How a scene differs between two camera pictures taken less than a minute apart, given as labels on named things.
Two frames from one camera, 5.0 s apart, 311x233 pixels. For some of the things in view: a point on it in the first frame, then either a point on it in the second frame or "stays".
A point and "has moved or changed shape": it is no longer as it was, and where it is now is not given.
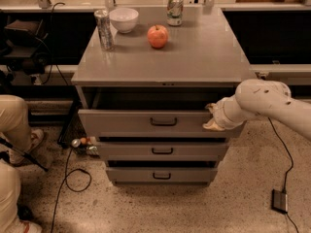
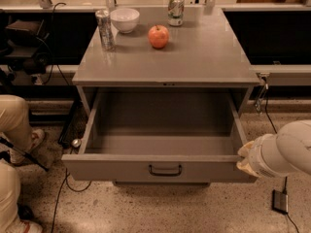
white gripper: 221,115 -> 260,157
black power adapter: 279,201 stays
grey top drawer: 141,122 has moved or changed shape
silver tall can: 106,40 stays
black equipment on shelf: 25,47 stays
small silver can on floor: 76,143 stays
